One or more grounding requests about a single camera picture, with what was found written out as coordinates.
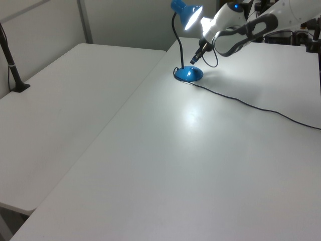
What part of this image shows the blue gooseneck desk lamp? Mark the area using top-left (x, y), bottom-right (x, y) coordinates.
top-left (170, 0), bottom-right (204, 82)

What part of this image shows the black pole stand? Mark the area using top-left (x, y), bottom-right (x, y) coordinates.
top-left (0, 22), bottom-right (31, 93)

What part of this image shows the grey wall frame post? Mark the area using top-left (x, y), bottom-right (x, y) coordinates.
top-left (76, 0), bottom-right (94, 45)

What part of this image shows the black lamp power cord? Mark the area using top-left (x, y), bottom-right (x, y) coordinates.
top-left (172, 66), bottom-right (321, 131)

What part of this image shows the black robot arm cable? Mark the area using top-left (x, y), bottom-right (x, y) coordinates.
top-left (201, 37), bottom-right (219, 68)

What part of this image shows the dark background equipment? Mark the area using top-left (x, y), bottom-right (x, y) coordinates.
top-left (263, 29), bottom-right (305, 47)

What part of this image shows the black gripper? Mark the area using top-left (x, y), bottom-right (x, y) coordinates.
top-left (191, 37), bottom-right (210, 65)

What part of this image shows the black clamp mount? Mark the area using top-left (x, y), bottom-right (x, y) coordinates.
top-left (304, 17), bottom-right (321, 54)

